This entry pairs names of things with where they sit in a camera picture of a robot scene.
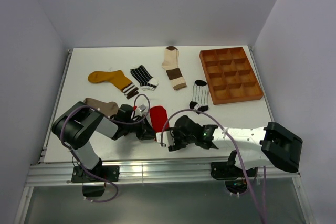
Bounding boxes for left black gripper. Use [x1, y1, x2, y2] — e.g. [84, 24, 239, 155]
[123, 115, 158, 141]

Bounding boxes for red christmas sock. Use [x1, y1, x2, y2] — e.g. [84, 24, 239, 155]
[150, 105, 169, 133]

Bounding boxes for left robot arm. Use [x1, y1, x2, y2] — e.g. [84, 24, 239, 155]
[52, 102, 155, 182]

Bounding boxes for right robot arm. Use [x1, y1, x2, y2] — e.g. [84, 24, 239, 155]
[156, 115, 303, 177]

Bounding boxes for taupe sock maroon stripes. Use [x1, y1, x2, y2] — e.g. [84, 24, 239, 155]
[83, 98, 119, 116]

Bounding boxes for white black striped sock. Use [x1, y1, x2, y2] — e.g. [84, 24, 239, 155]
[189, 80, 209, 114]

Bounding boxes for mustard yellow striped sock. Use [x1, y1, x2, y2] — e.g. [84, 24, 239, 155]
[88, 70, 139, 99]

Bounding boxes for navy white striped sock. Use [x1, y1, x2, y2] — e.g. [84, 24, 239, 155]
[130, 65, 159, 91]

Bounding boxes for orange wooden compartment tray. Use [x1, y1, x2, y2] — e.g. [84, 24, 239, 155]
[199, 47, 264, 105]

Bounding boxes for cream brown block sock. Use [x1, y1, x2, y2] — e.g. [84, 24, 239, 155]
[161, 46, 187, 91]

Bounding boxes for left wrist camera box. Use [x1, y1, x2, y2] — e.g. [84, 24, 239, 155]
[133, 104, 147, 117]

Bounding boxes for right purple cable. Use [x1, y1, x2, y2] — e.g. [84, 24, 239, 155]
[160, 109, 267, 224]

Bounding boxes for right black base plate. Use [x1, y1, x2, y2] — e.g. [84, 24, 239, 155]
[211, 162, 245, 180]

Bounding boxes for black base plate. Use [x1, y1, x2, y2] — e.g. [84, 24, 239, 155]
[71, 165, 120, 183]
[211, 162, 245, 180]

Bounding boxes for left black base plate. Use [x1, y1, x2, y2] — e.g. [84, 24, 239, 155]
[71, 165, 120, 183]

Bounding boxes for aluminium front rail frame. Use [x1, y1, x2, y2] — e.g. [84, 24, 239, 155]
[26, 155, 301, 185]

